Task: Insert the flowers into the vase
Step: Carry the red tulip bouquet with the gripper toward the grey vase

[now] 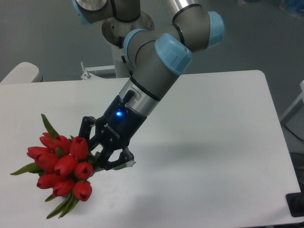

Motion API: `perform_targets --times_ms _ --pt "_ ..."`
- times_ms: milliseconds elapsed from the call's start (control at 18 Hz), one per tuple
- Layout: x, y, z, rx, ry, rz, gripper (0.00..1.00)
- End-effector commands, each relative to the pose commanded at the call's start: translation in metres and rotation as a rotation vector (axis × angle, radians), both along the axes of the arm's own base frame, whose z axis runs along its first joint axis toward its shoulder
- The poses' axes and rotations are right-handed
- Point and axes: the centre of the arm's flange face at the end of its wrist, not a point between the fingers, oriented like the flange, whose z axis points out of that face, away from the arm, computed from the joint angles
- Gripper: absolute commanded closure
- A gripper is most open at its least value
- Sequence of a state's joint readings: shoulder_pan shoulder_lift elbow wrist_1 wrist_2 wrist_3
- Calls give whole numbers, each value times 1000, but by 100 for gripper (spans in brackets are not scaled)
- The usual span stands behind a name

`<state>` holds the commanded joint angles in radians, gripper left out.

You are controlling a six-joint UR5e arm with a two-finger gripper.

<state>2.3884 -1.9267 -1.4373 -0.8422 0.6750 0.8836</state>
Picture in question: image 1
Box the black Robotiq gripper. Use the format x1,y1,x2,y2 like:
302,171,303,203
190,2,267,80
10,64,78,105
78,95,147,171

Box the red tulip bouquet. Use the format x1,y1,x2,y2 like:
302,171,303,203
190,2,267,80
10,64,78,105
12,114,103,219

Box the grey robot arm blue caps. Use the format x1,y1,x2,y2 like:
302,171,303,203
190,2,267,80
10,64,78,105
73,0,225,170

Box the white chair back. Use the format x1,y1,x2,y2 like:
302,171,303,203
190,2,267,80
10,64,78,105
0,62,43,85

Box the black device at table edge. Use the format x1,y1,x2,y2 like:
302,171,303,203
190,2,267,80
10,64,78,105
285,192,304,218

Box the blue objects top right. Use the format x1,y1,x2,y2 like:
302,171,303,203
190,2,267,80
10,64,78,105
236,0,304,18

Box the white frame at right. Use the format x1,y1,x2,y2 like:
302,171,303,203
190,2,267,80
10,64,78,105
279,80,304,141

